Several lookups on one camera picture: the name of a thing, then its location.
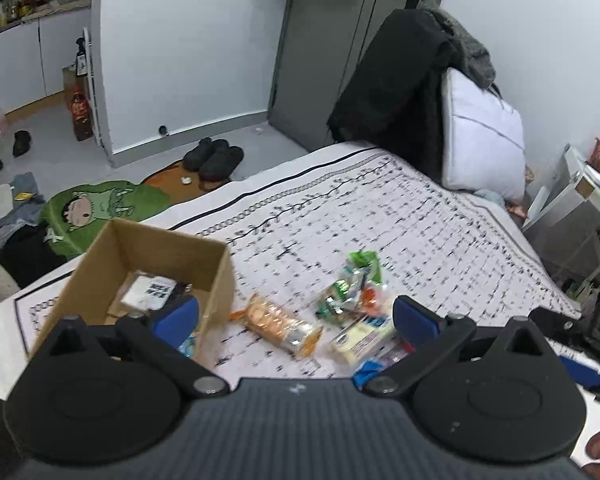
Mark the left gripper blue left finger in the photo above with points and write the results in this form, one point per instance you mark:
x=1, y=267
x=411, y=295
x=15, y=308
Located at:
x=175, y=321

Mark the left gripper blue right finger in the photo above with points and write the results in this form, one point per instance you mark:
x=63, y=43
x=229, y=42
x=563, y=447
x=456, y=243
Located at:
x=414, y=323

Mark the white cake packet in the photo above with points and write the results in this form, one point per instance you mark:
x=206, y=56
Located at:
x=358, y=342

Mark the orange snack packet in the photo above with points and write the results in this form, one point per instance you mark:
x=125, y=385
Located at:
x=374, y=299

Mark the brown cardboard box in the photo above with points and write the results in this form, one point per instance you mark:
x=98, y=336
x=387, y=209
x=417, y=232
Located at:
x=131, y=267

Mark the dark green snack packet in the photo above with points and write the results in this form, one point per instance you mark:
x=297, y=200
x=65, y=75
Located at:
x=339, y=304

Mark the orange cracker packet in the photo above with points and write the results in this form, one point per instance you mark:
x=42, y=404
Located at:
x=280, y=327

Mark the blue green snack packet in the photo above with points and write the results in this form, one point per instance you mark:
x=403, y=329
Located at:
x=188, y=346

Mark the white patterned bedspread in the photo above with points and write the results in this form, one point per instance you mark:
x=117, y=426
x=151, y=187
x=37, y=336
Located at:
x=291, y=228

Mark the white desk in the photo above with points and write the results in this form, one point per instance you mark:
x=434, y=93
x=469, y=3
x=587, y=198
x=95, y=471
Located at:
x=563, y=225

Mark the green cartoon floor mat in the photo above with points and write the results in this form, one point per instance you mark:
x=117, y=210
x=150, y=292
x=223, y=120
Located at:
x=74, y=217

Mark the black slipper right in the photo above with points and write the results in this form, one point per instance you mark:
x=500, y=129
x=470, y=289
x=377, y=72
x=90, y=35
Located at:
x=221, y=164

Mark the black slipper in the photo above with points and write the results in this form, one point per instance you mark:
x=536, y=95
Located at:
x=195, y=158
x=221, y=164

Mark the black slipper left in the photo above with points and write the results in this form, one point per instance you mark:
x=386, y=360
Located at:
x=195, y=158

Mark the white pillow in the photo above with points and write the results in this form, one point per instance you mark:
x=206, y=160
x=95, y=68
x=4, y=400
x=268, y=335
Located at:
x=483, y=140

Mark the black jacket on headboard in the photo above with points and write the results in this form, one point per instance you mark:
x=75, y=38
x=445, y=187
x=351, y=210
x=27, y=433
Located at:
x=393, y=99

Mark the brown soda bottle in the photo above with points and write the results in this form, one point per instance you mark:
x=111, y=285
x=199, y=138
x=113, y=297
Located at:
x=81, y=115

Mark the grey green hoodie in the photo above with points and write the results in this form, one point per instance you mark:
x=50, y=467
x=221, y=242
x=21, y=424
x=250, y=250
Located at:
x=474, y=59

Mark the white kitchen cabinet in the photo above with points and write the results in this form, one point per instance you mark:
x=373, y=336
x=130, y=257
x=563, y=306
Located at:
x=33, y=55

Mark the grey door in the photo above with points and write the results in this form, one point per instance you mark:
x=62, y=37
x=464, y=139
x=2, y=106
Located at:
x=320, y=45

